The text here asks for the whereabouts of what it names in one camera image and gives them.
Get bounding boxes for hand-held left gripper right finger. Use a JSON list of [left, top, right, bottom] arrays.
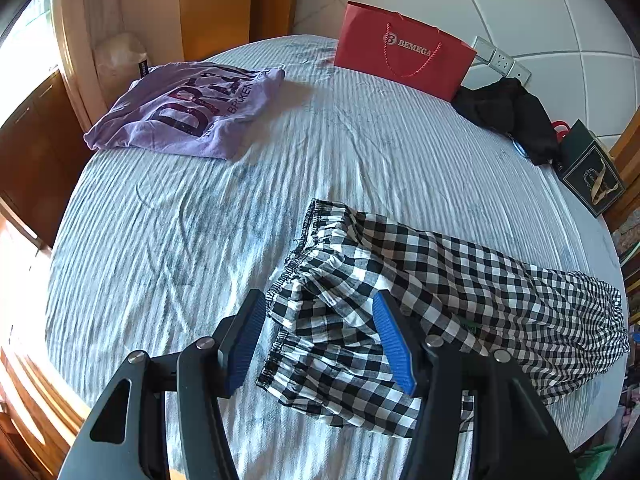
[[372, 290, 581, 480]]

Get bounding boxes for clear plastic wrapped object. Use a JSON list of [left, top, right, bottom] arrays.
[[94, 32, 150, 81]]

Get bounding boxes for purple printed t-shirt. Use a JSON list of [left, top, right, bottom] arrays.
[[84, 61, 286, 162]]

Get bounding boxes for white padded headboard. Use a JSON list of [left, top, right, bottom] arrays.
[[292, 0, 640, 136]]

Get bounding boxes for red paper shopping bag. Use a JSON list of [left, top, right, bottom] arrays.
[[333, 1, 478, 102]]

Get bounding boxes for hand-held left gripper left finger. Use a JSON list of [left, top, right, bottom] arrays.
[[65, 289, 268, 480]]

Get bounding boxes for dark green gift box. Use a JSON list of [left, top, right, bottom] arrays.
[[555, 119, 627, 218]]

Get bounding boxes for sheer curtain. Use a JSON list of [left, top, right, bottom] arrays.
[[80, 0, 126, 46]]

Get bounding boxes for wooden cabinet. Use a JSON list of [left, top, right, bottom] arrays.
[[0, 67, 96, 251]]

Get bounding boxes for black clothing pile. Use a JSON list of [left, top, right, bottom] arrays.
[[451, 77, 561, 167]]

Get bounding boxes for white wall switch panel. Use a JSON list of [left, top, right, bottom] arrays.
[[472, 36, 496, 63]]

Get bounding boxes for black white checkered pants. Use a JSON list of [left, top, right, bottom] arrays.
[[256, 199, 631, 428]]

